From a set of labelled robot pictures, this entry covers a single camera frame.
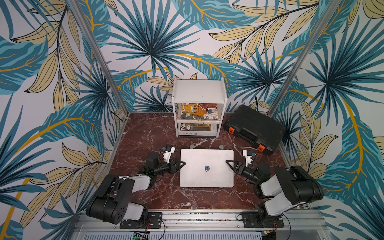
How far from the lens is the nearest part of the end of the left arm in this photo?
0.71m

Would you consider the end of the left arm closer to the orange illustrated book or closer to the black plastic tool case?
the orange illustrated book

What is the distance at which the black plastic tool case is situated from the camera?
0.98 m

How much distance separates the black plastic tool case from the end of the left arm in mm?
467

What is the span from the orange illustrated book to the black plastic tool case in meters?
0.18

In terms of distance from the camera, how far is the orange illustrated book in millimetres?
918

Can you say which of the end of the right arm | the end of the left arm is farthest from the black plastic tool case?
the end of the left arm

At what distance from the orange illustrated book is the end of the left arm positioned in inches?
11.1
